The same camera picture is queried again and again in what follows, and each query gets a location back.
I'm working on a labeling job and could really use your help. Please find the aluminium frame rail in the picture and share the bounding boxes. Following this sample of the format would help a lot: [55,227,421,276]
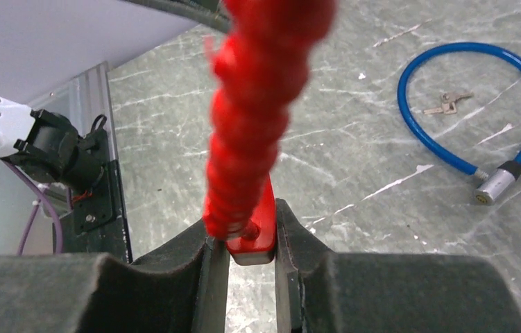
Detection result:
[28,62,118,160]

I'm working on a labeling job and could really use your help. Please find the blue cable lock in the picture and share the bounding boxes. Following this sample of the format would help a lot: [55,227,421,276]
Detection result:
[397,42,521,206]

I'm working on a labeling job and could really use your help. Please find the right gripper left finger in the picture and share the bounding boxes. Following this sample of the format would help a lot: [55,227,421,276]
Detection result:
[0,222,230,332]

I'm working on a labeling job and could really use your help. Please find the small silver key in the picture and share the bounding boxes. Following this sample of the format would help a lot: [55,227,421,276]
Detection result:
[422,92,474,114]

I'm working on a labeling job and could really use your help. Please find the dark grey rod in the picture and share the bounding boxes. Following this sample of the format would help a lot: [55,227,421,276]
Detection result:
[126,0,231,33]

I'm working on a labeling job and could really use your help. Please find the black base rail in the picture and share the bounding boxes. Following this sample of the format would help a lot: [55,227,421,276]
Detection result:
[52,128,133,264]

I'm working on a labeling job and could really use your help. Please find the red cable lock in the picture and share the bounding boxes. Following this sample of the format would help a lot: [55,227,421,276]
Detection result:
[203,0,337,266]

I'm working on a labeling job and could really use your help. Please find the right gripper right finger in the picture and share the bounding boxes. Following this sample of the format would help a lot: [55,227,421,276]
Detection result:
[275,199,521,332]

